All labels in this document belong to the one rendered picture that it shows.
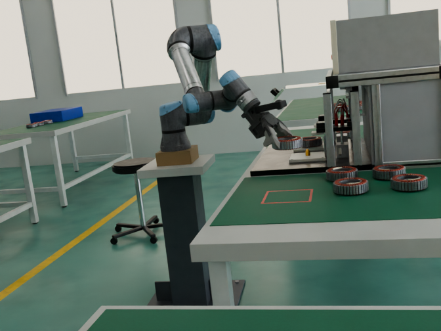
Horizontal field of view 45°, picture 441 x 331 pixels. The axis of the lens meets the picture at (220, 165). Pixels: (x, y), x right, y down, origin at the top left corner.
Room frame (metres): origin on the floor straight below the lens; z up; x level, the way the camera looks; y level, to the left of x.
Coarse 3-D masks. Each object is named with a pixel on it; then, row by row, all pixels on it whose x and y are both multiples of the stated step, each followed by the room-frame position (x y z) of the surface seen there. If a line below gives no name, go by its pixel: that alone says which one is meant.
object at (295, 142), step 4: (284, 136) 1.96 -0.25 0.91; (288, 136) 1.96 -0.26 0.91; (292, 136) 1.95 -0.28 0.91; (296, 136) 1.94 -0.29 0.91; (280, 140) 1.89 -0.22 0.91; (284, 140) 1.95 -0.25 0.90; (288, 140) 1.87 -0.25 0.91; (292, 140) 1.87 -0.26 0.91; (296, 140) 1.88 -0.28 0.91; (300, 140) 1.89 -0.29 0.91; (272, 144) 1.91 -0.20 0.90; (280, 144) 1.87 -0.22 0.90; (284, 144) 1.87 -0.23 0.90; (288, 144) 1.86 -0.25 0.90; (292, 144) 1.87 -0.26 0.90; (296, 144) 1.87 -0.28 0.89; (300, 144) 1.88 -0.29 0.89; (276, 148) 1.89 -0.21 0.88; (280, 148) 1.87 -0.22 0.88; (284, 148) 1.88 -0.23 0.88; (288, 148) 1.86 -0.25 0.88; (292, 148) 1.87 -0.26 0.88; (296, 148) 1.88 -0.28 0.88
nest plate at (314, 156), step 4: (304, 152) 2.31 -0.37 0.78; (312, 152) 2.29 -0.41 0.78; (316, 152) 2.28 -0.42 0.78; (320, 152) 2.27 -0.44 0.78; (292, 156) 2.24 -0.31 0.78; (296, 156) 2.23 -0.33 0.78; (300, 156) 2.23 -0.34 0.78; (304, 156) 2.21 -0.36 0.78; (308, 156) 2.21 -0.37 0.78; (312, 156) 2.20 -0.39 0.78; (316, 156) 2.19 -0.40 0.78; (320, 156) 2.18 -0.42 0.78; (292, 160) 2.17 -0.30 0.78; (296, 160) 2.17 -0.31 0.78; (300, 160) 2.17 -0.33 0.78; (304, 160) 2.16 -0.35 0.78; (308, 160) 2.16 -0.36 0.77; (312, 160) 2.15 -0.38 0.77; (316, 160) 2.15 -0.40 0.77; (320, 160) 2.15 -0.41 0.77; (324, 160) 2.14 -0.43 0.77
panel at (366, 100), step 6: (366, 90) 2.10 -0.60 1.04; (366, 96) 2.12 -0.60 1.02; (366, 102) 2.15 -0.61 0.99; (366, 108) 2.17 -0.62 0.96; (366, 114) 2.20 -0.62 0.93; (366, 120) 2.23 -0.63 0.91; (372, 120) 1.97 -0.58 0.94; (366, 126) 2.25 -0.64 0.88; (372, 126) 1.97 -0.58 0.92; (366, 132) 2.28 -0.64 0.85; (372, 132) 1.97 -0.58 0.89; (366, 138) 2.31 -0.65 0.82; (372, 138) 1.97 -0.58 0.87; (366, 144) 2.35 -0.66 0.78; (372, 144) 1.97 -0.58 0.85; (372, 150) 1.97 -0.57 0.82; (372, 156) 1.97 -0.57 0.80; (372, 162) 1.97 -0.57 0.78
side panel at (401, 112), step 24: (384, 96) 1.96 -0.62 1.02; (408, 96) 1.94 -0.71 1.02; (432, 96) 1.92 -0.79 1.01; (384, 120) 1.96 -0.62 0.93; (408, 120) 1.94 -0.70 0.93; (432, 120) 1.92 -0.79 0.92; (384, 144) 1.96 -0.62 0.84; (408, 144) 1.94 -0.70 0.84; (432, 144) 1.92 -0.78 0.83; (408, 168) 1.93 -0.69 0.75
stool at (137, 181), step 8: (128, 160) 3.96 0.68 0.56; (136, 160) 3.92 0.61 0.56; (144, 160) 3.88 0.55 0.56; (112, 168) 3.81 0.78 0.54; (120, 168) 3.73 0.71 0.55; (128, 168) 3.71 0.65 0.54; (136, 168) 3.71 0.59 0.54; (136, 176) 3.86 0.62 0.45; (136, 184) 3.86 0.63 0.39; (136, 192) 3.86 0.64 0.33; (144, 216) 3.87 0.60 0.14; (120, 224) 3.98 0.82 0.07; (128, 224) 3.96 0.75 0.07; (144, 224) 3.86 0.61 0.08; (152, 224) 3.89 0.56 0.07; (160, 224) 3.87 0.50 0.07; (120, 232) 3.76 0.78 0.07; (128, 232) 3.77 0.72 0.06; (152, 232) 3.67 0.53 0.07; (112, 240) 3.70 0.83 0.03; (152, 240) 3.63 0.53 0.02
